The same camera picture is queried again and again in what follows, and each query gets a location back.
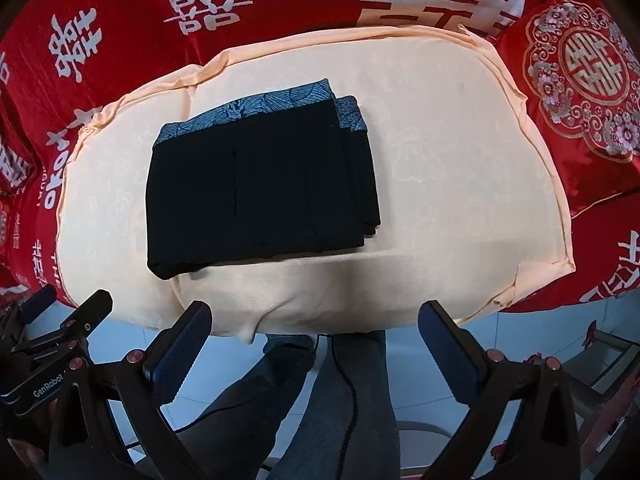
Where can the red medallion embroidered pillow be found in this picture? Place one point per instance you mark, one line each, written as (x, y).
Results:
(590, 70)

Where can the person's leg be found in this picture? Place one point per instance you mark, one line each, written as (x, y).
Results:
(360, 400)
(250, 410)

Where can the person's left leg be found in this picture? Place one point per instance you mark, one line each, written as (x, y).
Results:
(250, 410)

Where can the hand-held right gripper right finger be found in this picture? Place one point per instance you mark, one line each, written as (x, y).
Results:
(450, 355)

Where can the grey round stool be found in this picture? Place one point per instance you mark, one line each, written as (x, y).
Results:
(425, 430)

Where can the black pants with patterned waistband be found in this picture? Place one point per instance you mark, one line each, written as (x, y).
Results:
(250, 200)

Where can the grey metal frame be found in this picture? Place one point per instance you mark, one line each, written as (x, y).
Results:
(607, 360)

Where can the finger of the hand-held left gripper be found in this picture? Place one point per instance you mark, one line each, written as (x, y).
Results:
(40, 301)
(85, 317)

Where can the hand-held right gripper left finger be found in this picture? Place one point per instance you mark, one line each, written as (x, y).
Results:
(175, 355)

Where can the red printed blanket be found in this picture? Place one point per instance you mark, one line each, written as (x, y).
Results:
(300, 5)

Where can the person's right leg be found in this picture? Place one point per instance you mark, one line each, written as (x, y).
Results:
(360, 400)

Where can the red pillow with white characters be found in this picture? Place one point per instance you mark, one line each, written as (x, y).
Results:
(12, 160)

